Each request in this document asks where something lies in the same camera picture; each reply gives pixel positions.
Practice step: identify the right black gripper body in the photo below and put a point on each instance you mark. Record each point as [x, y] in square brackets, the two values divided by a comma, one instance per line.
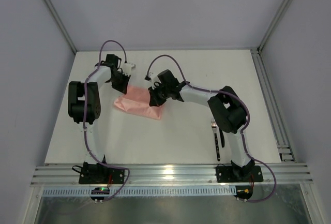
[158, 95]

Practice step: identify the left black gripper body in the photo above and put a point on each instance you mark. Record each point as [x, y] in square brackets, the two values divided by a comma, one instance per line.
[121, 81]

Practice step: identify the pink cloth napkin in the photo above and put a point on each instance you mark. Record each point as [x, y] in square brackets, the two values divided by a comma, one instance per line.
[136, 102]

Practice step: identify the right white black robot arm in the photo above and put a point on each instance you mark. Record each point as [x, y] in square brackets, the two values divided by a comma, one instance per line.
[227, 109]

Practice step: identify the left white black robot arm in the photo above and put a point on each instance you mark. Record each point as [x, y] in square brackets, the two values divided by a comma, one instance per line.
[84, 104]

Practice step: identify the left black controller board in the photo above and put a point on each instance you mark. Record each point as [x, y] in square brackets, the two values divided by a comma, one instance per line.
[99, 194]

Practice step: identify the black controller board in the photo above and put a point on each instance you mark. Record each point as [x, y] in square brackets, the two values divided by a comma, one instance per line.
[243, 192]
[99, 194]

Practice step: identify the right black controller board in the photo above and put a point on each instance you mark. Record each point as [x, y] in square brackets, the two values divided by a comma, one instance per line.
[243, 192]

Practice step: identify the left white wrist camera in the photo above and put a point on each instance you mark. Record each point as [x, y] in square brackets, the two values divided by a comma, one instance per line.
[128, 68]

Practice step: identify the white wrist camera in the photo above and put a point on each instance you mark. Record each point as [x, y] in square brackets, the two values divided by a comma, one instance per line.
[152, 80]
[128, 68]

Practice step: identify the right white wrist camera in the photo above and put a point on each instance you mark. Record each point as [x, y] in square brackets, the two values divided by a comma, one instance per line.
[152, 80]

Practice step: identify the black handled fork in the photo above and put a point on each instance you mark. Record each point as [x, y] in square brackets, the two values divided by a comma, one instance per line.
[214, 129]

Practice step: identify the black handled knife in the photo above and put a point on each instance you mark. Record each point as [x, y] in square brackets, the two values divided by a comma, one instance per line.
[222, 139]

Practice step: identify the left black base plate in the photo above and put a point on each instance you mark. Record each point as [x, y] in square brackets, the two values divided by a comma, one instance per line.
[101, 176]

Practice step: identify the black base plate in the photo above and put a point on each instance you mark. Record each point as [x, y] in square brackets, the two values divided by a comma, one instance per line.
[225, 174]
[101, 176]

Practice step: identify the left aluminium corner post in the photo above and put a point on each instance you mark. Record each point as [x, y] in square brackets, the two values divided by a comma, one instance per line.
[61, 27]

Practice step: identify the aluminium corner post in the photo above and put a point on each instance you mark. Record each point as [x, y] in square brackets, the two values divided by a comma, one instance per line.
[61, 27]
[280, 12]

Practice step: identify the slotted grey cable duct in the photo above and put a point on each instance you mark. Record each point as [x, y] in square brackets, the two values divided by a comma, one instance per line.
[144, 191]

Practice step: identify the aluminium front rail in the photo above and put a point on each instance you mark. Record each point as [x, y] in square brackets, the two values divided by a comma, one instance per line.
[63, 175]

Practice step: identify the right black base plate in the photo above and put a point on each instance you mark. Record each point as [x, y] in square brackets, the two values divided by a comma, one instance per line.
[225, 174]

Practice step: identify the right aluminium side rail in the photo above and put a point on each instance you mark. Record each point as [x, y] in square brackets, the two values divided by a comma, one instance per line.
[281, 135]

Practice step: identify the right aluminium corner post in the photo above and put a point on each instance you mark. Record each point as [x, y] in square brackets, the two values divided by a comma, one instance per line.
[280, 12]

